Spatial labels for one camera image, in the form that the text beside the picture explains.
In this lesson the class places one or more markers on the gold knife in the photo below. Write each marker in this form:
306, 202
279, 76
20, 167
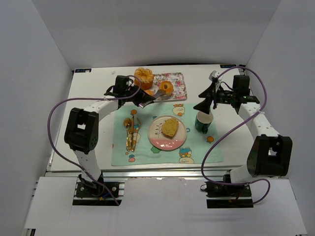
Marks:
132, 132

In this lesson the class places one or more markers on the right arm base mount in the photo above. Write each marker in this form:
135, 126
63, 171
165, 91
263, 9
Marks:
225, 196

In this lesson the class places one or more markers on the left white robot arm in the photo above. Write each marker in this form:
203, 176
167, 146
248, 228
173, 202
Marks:
81, 133

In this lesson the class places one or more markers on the orange bundt cake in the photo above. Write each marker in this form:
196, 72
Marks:
145, 76

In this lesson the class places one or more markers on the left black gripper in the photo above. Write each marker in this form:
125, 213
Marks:
140, 96

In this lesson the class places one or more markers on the gold spoon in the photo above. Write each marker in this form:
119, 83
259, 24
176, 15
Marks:
127, 124

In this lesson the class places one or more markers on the silver metal tongs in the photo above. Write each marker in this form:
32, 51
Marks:
155, 97

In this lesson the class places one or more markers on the green cartoon placemat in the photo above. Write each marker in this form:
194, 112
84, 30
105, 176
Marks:
191, 152

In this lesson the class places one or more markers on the glazed ring donut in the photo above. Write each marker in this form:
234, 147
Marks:
167, 87

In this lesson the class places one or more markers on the pink white ceramic plate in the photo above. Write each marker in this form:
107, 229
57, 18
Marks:
158, 139

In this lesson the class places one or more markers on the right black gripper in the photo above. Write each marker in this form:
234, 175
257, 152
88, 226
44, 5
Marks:
211, 96

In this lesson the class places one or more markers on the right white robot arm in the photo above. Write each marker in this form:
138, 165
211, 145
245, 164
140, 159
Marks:
271, 152

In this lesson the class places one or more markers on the small round bun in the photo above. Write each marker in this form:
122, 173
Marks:
149, 92

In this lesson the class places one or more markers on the floral rectangular tray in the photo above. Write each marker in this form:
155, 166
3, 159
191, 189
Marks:
179, 87

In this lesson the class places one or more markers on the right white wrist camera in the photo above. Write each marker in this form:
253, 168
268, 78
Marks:
215, 78

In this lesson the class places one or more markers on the brown bread slice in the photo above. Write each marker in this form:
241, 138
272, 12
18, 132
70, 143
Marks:
170, 127

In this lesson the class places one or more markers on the dark green mug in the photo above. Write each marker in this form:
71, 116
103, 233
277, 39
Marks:
203, 121

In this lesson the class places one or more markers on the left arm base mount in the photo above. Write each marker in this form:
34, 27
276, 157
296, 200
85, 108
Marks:
84, 196

